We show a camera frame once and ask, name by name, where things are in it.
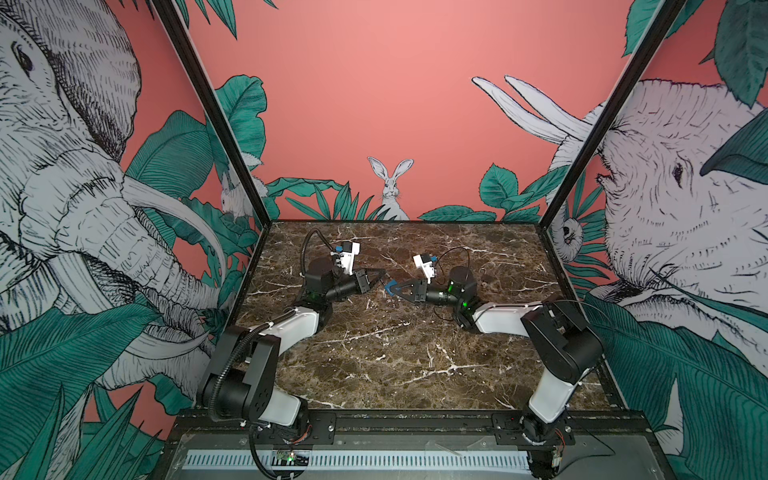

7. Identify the blue padlock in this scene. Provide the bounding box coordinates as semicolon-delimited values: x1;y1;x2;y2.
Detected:
385;280;397;296

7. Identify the small green circuit board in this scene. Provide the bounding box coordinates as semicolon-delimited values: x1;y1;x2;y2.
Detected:
272;450;310;469

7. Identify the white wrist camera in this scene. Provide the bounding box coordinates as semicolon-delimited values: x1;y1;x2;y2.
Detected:
332;241;360;275
413;254;438;284

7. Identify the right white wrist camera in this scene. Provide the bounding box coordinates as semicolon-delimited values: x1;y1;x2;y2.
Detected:
413;254;438;284

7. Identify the thin black cable right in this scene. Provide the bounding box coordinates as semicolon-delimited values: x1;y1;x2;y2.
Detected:
434;245;474;271

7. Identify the black frame post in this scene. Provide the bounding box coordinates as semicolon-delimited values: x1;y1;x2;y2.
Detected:
537;0;686;230
151;0;272;229

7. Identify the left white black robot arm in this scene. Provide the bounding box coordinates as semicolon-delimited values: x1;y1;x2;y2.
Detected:
196;258;385;443

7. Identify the white perforated cable tray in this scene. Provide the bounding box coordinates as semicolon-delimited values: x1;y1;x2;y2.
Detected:
181;449;530;473

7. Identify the left black frame post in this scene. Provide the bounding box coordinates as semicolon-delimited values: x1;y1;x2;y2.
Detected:
151;0;272;229

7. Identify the black corrugated cable left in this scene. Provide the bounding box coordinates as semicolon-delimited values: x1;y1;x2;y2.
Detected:
207;311;289;421

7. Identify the right black frame post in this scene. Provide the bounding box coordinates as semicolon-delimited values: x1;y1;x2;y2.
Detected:
537;0;686;230

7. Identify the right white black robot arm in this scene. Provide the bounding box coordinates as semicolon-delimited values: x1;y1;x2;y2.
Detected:
386;266;604;446

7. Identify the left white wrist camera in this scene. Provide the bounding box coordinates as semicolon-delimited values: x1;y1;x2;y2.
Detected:
332;241;360;275

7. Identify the black front mounting rail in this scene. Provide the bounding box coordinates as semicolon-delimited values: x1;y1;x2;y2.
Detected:
167;409;655;448

